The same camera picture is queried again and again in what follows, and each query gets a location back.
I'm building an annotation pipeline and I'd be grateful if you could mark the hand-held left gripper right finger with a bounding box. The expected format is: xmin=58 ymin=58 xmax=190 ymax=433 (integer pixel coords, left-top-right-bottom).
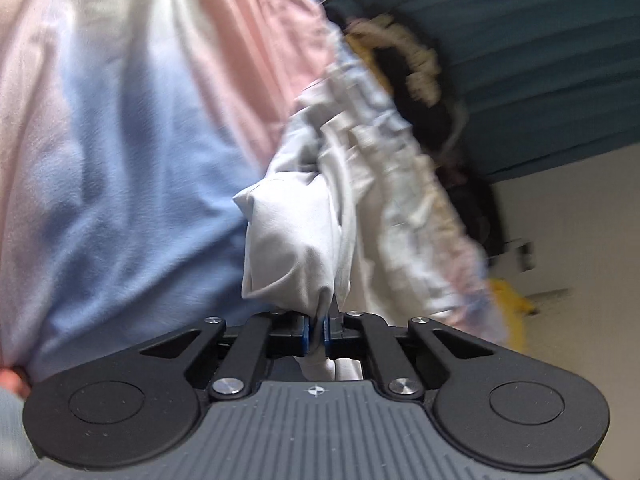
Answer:
xmin=324 ymin=310 xmax=497 ymax=402

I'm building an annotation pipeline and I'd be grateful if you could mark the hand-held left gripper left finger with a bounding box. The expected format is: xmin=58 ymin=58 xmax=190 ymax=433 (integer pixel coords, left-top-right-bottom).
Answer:
xmin=140 ymin=311 xmax=314 ymax=402

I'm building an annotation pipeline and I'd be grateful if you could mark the light grey garment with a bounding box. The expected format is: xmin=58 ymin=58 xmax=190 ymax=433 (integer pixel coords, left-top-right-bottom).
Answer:
xmin=232 ymin=110 xmax=368 ymax=385

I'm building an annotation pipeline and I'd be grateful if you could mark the yellow plush toy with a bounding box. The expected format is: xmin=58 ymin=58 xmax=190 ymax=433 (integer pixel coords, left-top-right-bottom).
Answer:
xmin=487 ymin=279 xmax=537 ymax=353

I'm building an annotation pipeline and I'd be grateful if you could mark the black clothing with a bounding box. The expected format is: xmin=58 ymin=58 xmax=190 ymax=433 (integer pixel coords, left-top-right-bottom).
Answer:
xmin=372 ymin=45 xmax=507 ymax=263

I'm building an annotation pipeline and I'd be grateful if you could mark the pastel blanket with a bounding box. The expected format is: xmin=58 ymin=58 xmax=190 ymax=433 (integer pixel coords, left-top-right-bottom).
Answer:
xmin=0 ymin=0 xmax=511 ymax=396

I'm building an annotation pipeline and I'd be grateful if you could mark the cream knitted scarf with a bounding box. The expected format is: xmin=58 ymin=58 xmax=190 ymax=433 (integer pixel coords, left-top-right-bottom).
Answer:
xmin=345 ymin=16 xmax=445 ymax=107

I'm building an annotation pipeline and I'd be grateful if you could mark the teal curtain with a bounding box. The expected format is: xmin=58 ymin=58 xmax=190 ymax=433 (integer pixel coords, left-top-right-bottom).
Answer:
xmin=320 ymin=0 xmax=640 ymax=182

